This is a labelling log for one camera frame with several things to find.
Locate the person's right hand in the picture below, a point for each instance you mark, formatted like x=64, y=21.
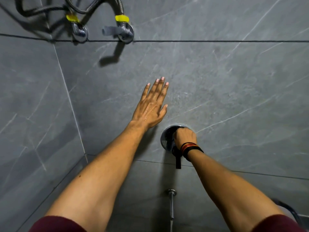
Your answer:
x=185, y=137

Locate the person's left hand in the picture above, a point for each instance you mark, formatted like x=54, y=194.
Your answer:
x=147, y=113

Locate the person's left little finger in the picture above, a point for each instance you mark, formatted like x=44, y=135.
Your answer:
x=145, y=91

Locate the person's left middle finger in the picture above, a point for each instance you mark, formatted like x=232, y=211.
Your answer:
x=158, y=88

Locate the person's right fingers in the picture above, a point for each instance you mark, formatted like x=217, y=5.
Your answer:
x=176, y=137

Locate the person's left thumb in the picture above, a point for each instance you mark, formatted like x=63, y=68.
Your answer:
x=163, y=112

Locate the chrome shower mixer valve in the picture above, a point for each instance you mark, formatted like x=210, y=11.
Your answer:
x=167, y=138

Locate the person's left forearm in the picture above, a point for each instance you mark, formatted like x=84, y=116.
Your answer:
x=101, y=173

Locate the person's right forearm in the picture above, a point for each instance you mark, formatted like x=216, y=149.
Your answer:
x=231, y=190

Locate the red and black thread wristband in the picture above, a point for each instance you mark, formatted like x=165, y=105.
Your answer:
x=189, y=148

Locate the chrome angle valve with lever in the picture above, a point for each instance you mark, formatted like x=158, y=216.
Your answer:
x=125, y=32

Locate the yellow tape band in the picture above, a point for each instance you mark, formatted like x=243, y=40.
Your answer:
x=72, y=18
x=122, y=18

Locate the maroon right sleeve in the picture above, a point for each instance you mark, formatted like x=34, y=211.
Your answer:
x=277, y=224

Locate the maroon sleeve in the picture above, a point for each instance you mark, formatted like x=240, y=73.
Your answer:
x=58, y=224
x=277, y=224

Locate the maroon left sleeve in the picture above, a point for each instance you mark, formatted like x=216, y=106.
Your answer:
x=58, y=224

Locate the chrome wall spout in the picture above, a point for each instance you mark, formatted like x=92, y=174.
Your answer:
x=171, y=202

